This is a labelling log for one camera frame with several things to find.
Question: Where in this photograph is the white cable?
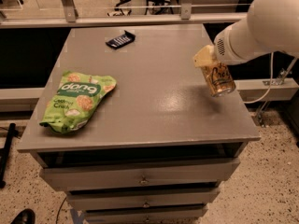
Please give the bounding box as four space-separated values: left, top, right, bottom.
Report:
242 51 275 105

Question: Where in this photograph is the dark blue snack wrapper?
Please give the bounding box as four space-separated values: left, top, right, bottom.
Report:
106 31 135 49

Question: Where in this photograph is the middle grey drawer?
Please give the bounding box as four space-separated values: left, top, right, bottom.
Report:
67 188 220 211

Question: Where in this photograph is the black shoe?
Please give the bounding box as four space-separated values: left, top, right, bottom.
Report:
10 209 36 224

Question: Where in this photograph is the grey metal railing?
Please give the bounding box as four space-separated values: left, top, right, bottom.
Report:
0 0 249 29

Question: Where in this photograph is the orange soda can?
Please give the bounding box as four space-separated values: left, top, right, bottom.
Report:
201 63 235 97

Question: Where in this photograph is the grey drawer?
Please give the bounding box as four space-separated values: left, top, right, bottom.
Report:
40 158 240 191
67 188 220 211
84 204 207 224

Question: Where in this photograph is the bottom grey drawer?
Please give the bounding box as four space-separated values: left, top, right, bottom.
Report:
84 204 207 224

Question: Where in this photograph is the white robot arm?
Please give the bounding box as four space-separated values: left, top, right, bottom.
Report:
193 0 299 67

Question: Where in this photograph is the top grey drawer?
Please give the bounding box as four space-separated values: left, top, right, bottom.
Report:
40 158 240 191

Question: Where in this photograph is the green snack bag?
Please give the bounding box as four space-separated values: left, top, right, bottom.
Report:
40 71 117 133

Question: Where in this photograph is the grey drawer cabinet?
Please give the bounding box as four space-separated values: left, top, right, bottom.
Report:
17 23 263 224

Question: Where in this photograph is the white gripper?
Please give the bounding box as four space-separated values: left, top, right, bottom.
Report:
193 21 268 68

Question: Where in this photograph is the black stand leg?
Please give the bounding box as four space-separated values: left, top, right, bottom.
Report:
0 123 18 189

